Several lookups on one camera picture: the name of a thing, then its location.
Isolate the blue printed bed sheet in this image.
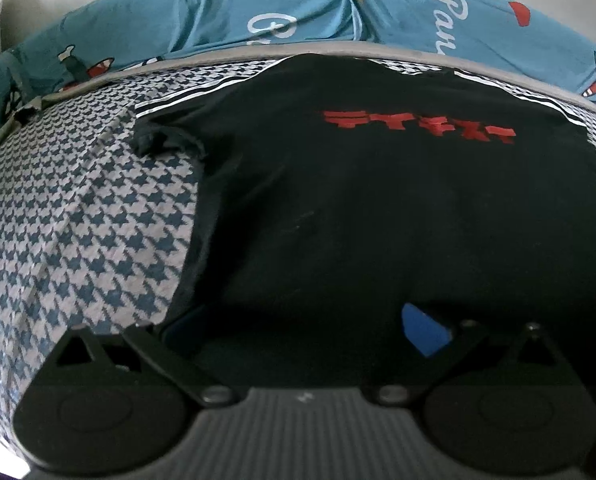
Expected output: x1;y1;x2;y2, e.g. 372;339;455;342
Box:
0;0;596;161

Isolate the black t-shirt red print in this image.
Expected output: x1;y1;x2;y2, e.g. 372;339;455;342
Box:
135;52;596;401

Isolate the houndstooth mattress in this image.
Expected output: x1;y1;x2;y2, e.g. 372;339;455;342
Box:
0;42;596;461

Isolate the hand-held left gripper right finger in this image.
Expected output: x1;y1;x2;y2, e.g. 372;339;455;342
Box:
370;304;556;406

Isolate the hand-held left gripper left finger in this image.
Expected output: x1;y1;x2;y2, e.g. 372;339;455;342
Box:
48;307;239;408

